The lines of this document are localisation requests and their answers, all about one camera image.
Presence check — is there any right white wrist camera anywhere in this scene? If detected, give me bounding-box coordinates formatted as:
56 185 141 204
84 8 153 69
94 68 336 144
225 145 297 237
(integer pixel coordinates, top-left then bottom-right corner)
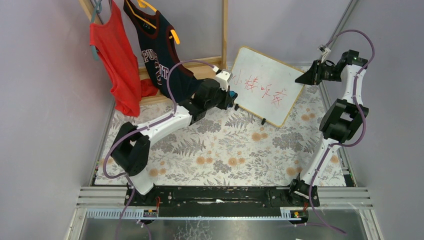
317 44 331 63

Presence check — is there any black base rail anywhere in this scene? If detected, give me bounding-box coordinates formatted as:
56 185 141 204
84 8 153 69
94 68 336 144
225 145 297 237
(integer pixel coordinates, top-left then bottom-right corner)
124 185 320 218

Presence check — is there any purple cable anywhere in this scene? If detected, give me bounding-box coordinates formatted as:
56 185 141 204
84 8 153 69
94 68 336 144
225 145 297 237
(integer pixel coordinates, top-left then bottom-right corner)
293 29 376 235
102 59 221 240

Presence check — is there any wooden clothes rack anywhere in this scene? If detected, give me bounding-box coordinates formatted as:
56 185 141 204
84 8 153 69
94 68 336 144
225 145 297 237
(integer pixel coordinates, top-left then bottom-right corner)
79 0 228 106

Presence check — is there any floral table mat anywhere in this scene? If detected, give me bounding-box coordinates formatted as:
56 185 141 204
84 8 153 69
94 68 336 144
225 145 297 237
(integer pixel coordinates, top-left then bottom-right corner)
94 65 347 187

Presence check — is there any white framed whiteboard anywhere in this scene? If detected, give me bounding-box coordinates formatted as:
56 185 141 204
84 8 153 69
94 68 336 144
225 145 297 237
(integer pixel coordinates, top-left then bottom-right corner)
229 46 304 127

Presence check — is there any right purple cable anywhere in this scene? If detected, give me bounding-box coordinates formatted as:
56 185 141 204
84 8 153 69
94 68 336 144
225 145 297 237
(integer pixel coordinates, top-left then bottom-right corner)
293 29 376 235

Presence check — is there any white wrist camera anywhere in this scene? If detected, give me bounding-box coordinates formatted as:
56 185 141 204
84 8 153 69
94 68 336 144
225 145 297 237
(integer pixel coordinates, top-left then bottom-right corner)
212 65 233 92
317 44 331 63

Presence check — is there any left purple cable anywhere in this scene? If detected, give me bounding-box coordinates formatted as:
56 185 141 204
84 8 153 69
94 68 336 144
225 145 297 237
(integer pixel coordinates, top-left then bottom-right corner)
102 59 221 240

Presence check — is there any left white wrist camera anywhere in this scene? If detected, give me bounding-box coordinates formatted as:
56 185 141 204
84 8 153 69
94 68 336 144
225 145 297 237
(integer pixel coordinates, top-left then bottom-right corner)
212 65 233 92

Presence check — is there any orange clothes hanger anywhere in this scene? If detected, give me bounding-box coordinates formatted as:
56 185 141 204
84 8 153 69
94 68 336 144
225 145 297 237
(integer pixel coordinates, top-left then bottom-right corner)
125 0 181 46

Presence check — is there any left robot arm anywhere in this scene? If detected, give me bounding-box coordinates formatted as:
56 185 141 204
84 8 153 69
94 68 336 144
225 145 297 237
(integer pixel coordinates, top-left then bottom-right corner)
109 78 238 195

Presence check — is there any blue black whiteboard eraser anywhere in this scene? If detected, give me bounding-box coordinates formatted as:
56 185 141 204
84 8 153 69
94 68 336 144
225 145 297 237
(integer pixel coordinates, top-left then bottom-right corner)
229 90 238 102

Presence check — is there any navy basketball jersey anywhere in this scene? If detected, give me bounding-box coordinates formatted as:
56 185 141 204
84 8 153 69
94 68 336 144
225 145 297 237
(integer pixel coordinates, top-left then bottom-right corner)
123 4 203 103

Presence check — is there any teal clothes hanger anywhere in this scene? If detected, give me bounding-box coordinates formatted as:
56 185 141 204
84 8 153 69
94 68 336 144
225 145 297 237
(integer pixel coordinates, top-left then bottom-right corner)
89 0 102 61

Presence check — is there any red sleeveless shirt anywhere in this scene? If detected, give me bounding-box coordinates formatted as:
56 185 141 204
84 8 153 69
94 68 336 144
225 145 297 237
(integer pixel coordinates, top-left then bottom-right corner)
95 0 158 117

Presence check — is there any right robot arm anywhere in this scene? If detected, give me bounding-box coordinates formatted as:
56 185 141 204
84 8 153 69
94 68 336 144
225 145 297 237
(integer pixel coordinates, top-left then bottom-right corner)
287 50 369 207

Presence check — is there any aluminium frame profile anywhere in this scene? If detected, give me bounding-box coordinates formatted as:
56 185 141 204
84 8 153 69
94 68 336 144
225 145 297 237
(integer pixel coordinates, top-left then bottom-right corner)
66 186 383 240

